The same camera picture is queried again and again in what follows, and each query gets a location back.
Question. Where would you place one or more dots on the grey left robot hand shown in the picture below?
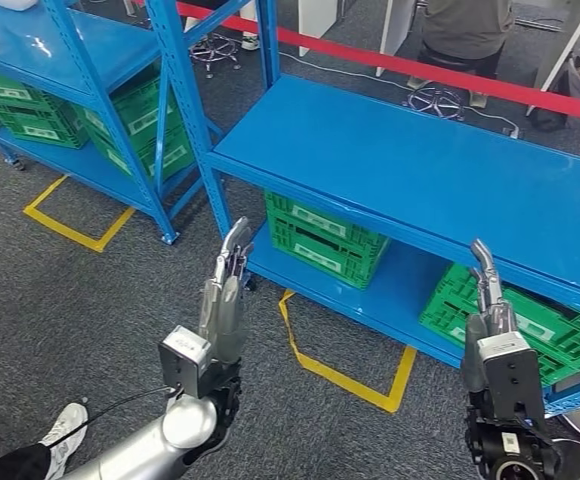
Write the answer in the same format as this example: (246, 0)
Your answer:
(225, 311)

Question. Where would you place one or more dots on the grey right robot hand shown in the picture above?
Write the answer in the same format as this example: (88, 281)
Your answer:
(490, 311)

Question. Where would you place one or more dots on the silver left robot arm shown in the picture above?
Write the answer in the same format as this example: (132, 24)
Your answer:
(170, 437)

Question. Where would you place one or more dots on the blue metal shelf rack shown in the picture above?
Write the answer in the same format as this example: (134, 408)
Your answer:
(420, 172)
(20, 40)

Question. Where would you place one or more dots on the green plastic crate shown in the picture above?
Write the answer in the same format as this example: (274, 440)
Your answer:
(320, 238)
(560, 338)
(30, 112)
(145, 119)

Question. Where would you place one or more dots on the yellow floor tape outline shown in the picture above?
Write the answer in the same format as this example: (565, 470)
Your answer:
(70, 232)
(340, 378)

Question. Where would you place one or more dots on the chrome swivel stool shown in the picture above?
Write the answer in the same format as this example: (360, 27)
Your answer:
(435, 102)

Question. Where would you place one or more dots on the black swivel stool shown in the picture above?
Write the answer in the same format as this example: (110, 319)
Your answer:
(214, 50)

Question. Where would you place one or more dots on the white desk panel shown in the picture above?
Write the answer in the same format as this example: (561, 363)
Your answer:
(565, 40)
(317, 20)
(395, 26)

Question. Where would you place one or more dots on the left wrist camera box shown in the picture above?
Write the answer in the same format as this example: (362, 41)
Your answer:
(182, 361)

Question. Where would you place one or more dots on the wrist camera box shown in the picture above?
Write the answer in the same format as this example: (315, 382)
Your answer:
(182, 361)
(513, 381)

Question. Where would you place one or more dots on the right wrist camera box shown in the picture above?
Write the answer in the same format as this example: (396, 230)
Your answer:
(513, 381)

